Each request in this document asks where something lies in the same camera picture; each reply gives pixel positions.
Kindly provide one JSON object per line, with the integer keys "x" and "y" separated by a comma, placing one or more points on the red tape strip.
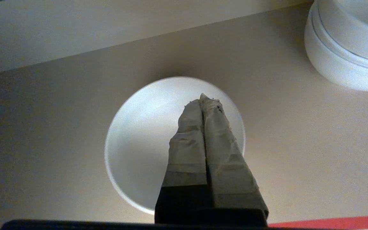
{"x": 334, "y": 221}

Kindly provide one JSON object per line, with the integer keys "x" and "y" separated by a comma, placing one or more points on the large white stacked bowl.
{"x": 347, "y": 44}

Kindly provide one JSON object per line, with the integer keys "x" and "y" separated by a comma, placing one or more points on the small white round dish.
{"x": 142, "y": 137}

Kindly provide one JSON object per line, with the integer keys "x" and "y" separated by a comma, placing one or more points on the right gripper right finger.
{"x": 225, "y": 159}

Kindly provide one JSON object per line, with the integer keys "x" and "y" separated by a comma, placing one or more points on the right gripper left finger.
{"x": 186, "y": 150}

